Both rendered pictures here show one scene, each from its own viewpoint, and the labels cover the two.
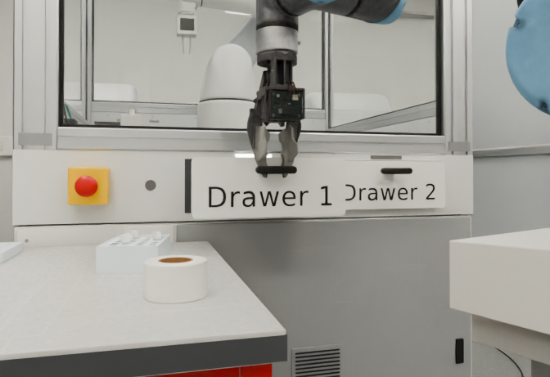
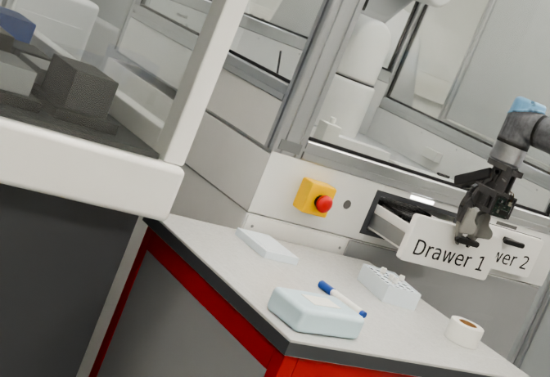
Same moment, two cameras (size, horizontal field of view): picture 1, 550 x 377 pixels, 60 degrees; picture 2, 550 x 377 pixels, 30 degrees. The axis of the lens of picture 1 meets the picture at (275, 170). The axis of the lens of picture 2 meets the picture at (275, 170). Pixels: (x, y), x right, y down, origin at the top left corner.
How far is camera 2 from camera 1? 1.76 m
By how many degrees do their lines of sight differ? 23
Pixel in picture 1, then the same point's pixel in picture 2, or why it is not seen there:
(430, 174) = (530, 249)
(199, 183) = (414, 235)
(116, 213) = (316, 220)
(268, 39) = (510, 156)
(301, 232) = (426, 269)
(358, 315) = not seen: hidden behind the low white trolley
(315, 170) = (482, 244)
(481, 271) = not seen: outside the picture
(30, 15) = (328, 44)
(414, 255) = (489, 308)
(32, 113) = (296, 125)
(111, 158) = (331, 176)
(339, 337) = not seen: hidden behind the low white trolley
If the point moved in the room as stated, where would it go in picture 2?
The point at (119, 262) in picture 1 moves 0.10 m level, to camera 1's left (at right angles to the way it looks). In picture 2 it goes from (397, 298) to (356, 285)
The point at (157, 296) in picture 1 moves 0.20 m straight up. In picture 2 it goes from (463, 343) to (505, 251)
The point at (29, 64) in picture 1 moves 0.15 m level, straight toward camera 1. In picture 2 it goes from (311, 84) to (360, 107)
